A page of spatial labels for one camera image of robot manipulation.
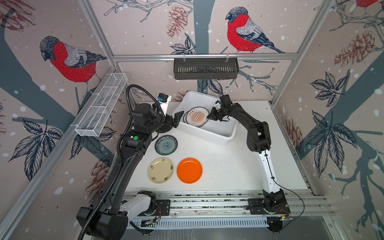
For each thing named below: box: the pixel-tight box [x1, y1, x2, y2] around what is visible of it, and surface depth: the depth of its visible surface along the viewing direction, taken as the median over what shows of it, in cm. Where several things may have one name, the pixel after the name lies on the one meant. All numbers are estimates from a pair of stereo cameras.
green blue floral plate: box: [154, 135, 178, 156], surface depth 99 cm
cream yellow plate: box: [147, 157, 174, 184], surface depth 89 cm
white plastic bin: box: [171, 90, 238, 146], surface depth 107 cm
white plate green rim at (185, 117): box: [183, 111, 189, 124], surface depth 112 cm
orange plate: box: [176, 157, 203, 184], surface depth 87 cm
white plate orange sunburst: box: [185, 106, 210, 128], surface depth 109 cm
